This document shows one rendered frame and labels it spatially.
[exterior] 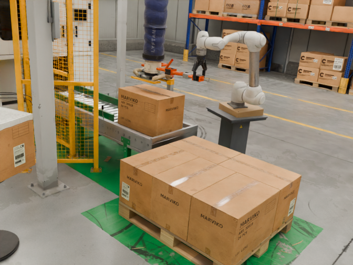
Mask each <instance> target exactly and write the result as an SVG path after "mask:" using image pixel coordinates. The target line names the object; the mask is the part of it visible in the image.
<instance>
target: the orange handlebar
mask: <svg viewBox="0 0 353 265"><path fill-rule="evenodd" d="M161 66H167V64H166V63H161ZM156 70H160V71H163V72H164V71H165V69H164V68H161V67H160V68H156ZM172 73H173V74H175V75H178V76H183V72H177V71H174V72H172ZM188 77H189V78H192V75H189V76H188Z"/></svg>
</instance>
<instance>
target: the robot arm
mask: <svg viewBox="0 0 353 265"><path fill-rule="evenodd" d="M228 42H233V43H241V44H245V45H246V46H247V48H248V51H249V85H248V86H247V84H246V83H245V82H243V81H237V82H236V83H235V84H234V85H233V88H232V93H231V102H228V103H227V104H228V105H230V106H231V107H232V108H233V109H237V108H248V106H247V105H245V102H246V103H248V104H251V105H261V104H263V103H264V101H265V94H264V93H263V92H262V89H261V86H260V85H259V51H260V50H261V48H262V47H263V46H264V45H265V44H266V38H265V36H264V35H262V34H261V33H257V32H249V31H240V32H235V33H232V34H230V35H227V36H225V37H224V38H223V39H222V38H221V37H209V35H208V33H207V32H206V31H200V32H199V33H198V36H197V40H196V46H197V49H196V54H197V61H196V60H195V63H194V65H193V68H192V71H193V79H196V70H197V68H198V67H199V66H200V65H201V66H202V68H203V70H202V75H204V76H205V71H206V70H207V66H206V60H205V55H206V49H210V50H222V49H223V48H224V46H225V45H226V44H228Z"/></svg>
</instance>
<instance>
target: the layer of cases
mask: <svg viewBox="0 0 353 265"><path fill-rule="evenodd" d="M301 177H302V176H301V175H300V174H297V173H294V172H292V171H289V170H286V169H284V168H281V167H278V166H275V165H272V164H269V163H267V162H264V161H262V160H259V159H256V158H253V157H251V156H248V155H245V154H242V153H240V152H238V151H235V150H232V149H229V148H226V147H223V146H221V145H218V144H215V143H213V142H210V141H207V140H205V139H202V138H199V137H197V136H191V137H188V138H185V139H182V140H178V141H175V142H172V143H170V144H167V145H164V146H161V147H158V148H155V149H151V150H148V151H145V152H142V153H139V154H136V155H133V156H130V157H127V158H124V159H121V160H120V192H119V200H120V201H121V202H123V203H125V204H126V205H127V206H129V207H131V208H132V209H134V210H136V211H137V212H139V213H141V214H142V215H144V216H146V217H147V218H149V219H151V220H152V221H154V222H155V223H157V224H159V225H160V226H162V227H163V228H165V229H167V230H168V231H170V232H171V233H173V234H175V235H176V236H178V237H180V238H181V239H183V240H184V241H187V242H188V243H189V244H191V245H193V246H194V247H196V248H198V249H199V250H201V251H202V252H204V253H206V254H207V255H209V256H210V257H212V258H214V259H215V260H217V261H218V262H220V263H222V264H223V265H235V264H237V263H238V262H239V261H240V260H241V259H243V258H244V257H245V256H246V255H247V254H248V253H250V252H251V251H252V250H253V249H254V248H255V247H257V246H258V245H259V244H260V243H261V242H262V241H264V240H265V239H266V238H267V237H268V236H270V235H271V234H272V233H273V232H274V231H275V230H277V229H278V228H279V227H280V226H281V225H282V224H284V223H285V222H286V221H287V220H288V219H289V218H291V217H292V216H293V214H294V210H295V204H296V200H297V195H298V190H299V185H300V180H301Z"/></svg>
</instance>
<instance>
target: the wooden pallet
mask: <svg viewBox="0 0 353 265"><path fill-rule="evenodd" d="M119 215H121V216H122V217H124V218H125V219H127V220H128V221H130V222H131V223H133V224H134V225H136V226H137V227H139V228H140V229H142V230H143V231H145V232H146V233H148V234H149V235H151V236H153V237H154V238H156V239H157V240H159V241H160V242H162V243H163V244H165V245H166V246H168V247H169V248H171V249H172V250H174V251H175V252H177V253H178V254H180V255H182V256H183V257H185V258H186V259H188V260H189V261H191V262H192V263H194V264H195V265H223V264H222V263H220V262H218V261H217V260H215V259H214V258H212V257H210V256H209V255H207V254H206V253H204V252H202V251H201V250H199V249H198V248H196V247H194V246H193V245H191V244H189V243H188V242H187V241H184V240H183V239H181V238H180V237H178V236H176V235H175V234H173V233H171V232H170V231H168V230H167V229H165V228H163V227H162V226H160V225H159V224H157V223H155V222H154V221H152V220H151V219H149V218H147V217H146V216H144V215H142V214H141V213H139V212H137V211H136V210H134V209H132V208H131V207H129V206H127V205H126V204H125V203H123V202H121V201H120V200H119ZM138 215H140V216H141V217H140V216H138ZM142 217H143V218H145V219H146V220H147V221H146V220H145V219H143V218H142ZM148 221H149V222H148ZM292 221H293V216H292V217H291V218H289V219H288V220H287V221H286V222H285V223H284V224H282V225H281V226H280V227H279V228H278V229H277V230H275V231H274V232H273V233H272V234H271V235H270V236H268V237H267V238H266V239H265V240H264V241H262V242H261V243H260V244H259V245H258V246H257V247H255V248H254V249H253V250H252V251H251V252H250V253H248V254H247V255H246V256H245V257H244V258H243V259H241V260H240V261H239V262H238V263H237V264H235V265H241V264H242V263H243V262H244V261H246V260H247V259H248V258H249V257H250V256H251V255H254V256H256V257H258V258H259V257H260V256H261V255H263V254H264V253H265V252H266V251H267V249H268V244H269V240H270V239H271V238H272V237H273V236H275V235H276V234H277V233H278V232H279V231H281V232H283V233H287V232H288V231H290V229H291V226H292ZM150 222H151V223H152V224H151V223H150ZM153 224H154V225H156V226H157V227H156V226H154V225H153ZM158 227H159V228H160V229H159V228H158ZM182 242H183V243H184V244H183V243H182ZM185 244H186V245H188V246H189V247H191V248H193V249H194V250H196V251H197V252H199V253H201V254H202V255H204V256H206V257H207V258H209V259H210V260H212V261H213V262H212V261H210V260H209V259H207V258H206V257H204V256H202V255H201V254H199V253H197V252H196V251H194V250H193V249H191V248H189V247H188V246H186V245H185Z"/></svg>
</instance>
